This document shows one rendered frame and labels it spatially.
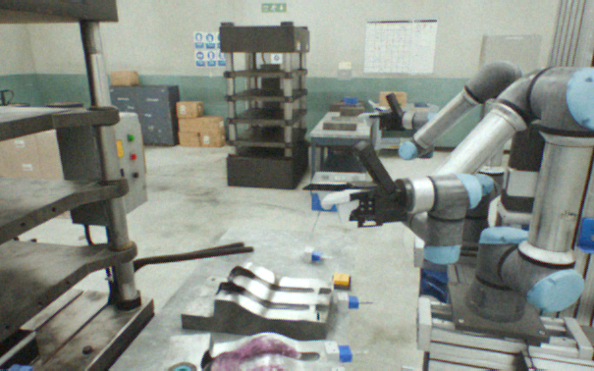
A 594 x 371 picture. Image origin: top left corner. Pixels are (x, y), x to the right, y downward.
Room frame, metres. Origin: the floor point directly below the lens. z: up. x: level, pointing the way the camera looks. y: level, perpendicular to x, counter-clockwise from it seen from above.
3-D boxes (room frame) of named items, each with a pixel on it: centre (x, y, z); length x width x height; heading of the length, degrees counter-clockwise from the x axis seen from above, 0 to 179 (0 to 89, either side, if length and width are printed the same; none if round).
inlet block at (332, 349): (1.04, -0.15, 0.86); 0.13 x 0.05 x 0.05; 97
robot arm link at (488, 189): (1.50, -0.67, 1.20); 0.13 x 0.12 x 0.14; 140
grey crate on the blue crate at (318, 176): (4.56, -0.49, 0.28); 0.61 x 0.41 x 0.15; 79
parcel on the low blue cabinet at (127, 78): (8.09, 3.23, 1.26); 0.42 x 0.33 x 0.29; 79
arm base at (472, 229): (1.49, -0.67, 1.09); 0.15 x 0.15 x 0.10
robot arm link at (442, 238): (0.84, -0.31, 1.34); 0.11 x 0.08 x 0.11; 12
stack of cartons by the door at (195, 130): (7.93, 1.83, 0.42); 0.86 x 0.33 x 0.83; 79
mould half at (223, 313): (1.31, 0.13, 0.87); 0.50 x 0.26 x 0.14; 79
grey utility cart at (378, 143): (7.08, -1.77, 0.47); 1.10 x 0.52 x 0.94; 87
